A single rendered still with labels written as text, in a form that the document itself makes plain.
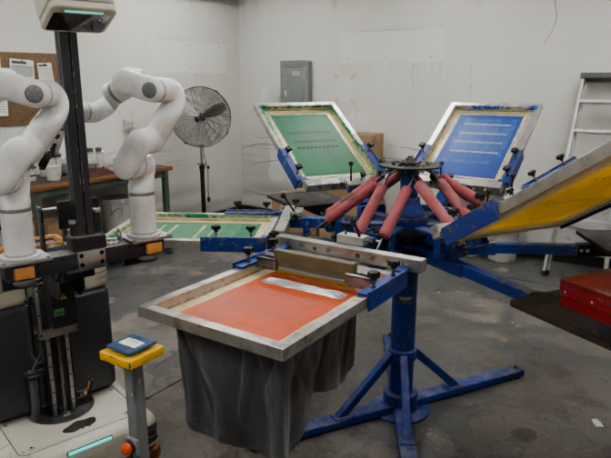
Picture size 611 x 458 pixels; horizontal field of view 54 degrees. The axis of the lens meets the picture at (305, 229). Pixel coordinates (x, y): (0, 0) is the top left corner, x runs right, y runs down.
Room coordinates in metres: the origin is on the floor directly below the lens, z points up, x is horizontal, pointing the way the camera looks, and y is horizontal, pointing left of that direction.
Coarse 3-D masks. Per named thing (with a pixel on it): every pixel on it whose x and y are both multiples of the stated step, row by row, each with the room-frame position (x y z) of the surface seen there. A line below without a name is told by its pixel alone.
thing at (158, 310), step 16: (240, 272) 2.20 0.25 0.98; (256, 272) 2.28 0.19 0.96; (384, 272) 2.17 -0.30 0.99; (192, 288) 1.99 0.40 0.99; (208, 288) 2.05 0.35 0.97; (144, 304) 1.83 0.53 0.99; (160, 304) 1.86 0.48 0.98; (176, 304) 1.92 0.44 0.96; (352, 304) 1.83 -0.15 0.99; (160, 320) 1.77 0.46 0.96; (176, 320) 1.72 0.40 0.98; (192, 320) 1.70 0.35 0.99; (320, 320) 1.70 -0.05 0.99; (336, 320) 1.73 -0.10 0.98; (208, 336) 1.65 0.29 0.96; (224, 336) 1.62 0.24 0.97; (240, 336) 1.58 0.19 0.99; (256, 336) 1.58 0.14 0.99; (288, 336) 1.58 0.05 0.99; (304, 336) 1.58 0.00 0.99; (320, 336) 1.66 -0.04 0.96; (256, 352) 1.55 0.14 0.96; (272, 352) 1.52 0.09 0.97; (288, 352) 1.52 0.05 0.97
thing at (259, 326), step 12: (336, 288) 2.09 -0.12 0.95; (348, 288) 2.09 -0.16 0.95; (324, 300) 1.97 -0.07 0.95; (336, 300) 1.97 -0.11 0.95; (312, 312) 1.86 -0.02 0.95; (324, 312) 1.86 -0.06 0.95; (228, 324) 1.75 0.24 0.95; (240, 324) 1.75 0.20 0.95; (252, 324) 1.75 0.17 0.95; (264, 324) 1.75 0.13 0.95; (276, 324) 1.75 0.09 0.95; (288, 324) 1.75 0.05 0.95; (300, 324) 1.75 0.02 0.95; (264, 336) 1.66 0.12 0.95; (276, 336) 1.66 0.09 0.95
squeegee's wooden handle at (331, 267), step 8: (280, 248) 2.26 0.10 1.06; (280, 256) 2.23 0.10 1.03; (288, 256) 2.21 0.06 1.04; (296, 256) 2.19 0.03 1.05; (304, 256) 2.17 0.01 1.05; (312, 256) 2.15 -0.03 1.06; (320, 256) 2.15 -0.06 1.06; (280, 264) 2.23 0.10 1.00; (288, 264) 2.21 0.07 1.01; (296, 264) 2.19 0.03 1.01; (304, 264) 2.17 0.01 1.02; (312, 264) 2.15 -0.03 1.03; (320, 264) 2.13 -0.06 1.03; (328, 264) 2.11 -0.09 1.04; (336, 264) 2.09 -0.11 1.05; (344, 264) 2.07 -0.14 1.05; (352, 264) 2.05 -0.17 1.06; (312, 272) 2.15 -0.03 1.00; (320, 272) 2.13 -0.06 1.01; (328, 272) 2.11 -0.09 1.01; (336, 272) 2.09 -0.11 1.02; (344, 272) 2.07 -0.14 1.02; (352, 272) 2.05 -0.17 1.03
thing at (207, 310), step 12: (264, 276) 2.22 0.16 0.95; (276, 276) 2.22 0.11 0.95; (288, 276) 2.22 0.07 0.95; (240, 288) 2.09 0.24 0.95; (276, 288) 2.09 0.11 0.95; (288, 288) 2.09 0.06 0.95; (216, 300) 1.97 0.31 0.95; (180, 312) 1.86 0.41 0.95; (192, 312) 1.86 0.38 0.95; (204, 312) 1.86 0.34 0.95; (216, 312) 1.86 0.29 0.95; (228, 312) 1.86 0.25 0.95
